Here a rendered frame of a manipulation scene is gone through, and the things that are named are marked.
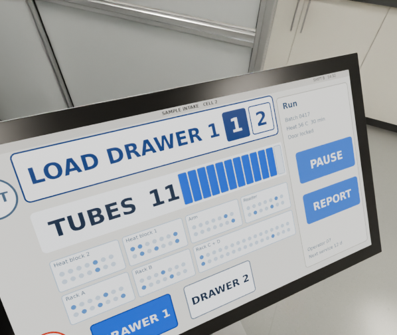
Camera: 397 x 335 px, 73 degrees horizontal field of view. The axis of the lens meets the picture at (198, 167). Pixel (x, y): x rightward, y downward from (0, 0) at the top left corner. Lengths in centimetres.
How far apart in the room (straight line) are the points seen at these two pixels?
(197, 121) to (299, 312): 127
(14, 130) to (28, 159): 3
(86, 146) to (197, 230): 16
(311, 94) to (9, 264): 40
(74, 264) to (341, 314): 138
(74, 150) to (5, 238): 11
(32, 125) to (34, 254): 13
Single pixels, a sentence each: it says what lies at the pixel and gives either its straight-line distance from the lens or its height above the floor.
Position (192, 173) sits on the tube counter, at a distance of 32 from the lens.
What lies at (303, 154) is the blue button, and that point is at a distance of 39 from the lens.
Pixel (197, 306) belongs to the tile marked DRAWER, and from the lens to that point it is 38.
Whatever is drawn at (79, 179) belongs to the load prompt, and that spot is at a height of 114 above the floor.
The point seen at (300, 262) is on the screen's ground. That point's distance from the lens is 43.
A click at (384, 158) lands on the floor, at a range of 238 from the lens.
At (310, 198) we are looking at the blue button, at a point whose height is 106.
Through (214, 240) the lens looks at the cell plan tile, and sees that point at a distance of 35.
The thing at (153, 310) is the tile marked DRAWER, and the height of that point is 101.
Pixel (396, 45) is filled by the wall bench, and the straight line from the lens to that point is 230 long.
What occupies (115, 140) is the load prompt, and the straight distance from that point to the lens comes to 30.
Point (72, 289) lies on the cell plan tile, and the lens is 34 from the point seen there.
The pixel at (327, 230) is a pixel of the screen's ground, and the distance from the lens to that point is 44.
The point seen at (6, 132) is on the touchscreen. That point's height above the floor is 119.
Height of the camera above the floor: 136
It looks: 47 degrees down
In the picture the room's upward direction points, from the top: 2 degrees clockwise
